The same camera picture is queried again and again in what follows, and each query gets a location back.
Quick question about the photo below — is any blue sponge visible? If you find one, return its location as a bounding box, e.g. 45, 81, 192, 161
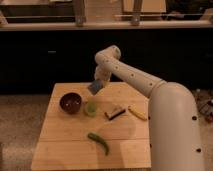
88, 79, 103, 95

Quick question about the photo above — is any purple bowl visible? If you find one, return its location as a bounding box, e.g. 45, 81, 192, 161
59, 92, 82, 114

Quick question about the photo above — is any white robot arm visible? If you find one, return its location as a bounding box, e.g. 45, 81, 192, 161
95, 45, 205, 171

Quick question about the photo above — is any green cup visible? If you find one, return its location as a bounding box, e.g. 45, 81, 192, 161
84, 102, 97, 117

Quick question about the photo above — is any wooden board table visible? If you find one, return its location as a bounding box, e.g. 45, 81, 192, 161
31, 82, 151, 171

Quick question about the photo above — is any green chili pepper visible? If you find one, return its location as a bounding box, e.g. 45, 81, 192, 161
87, 132, 110, 156

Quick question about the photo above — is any wooden shelf rail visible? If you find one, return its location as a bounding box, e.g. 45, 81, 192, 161
0, 20, 213, 31

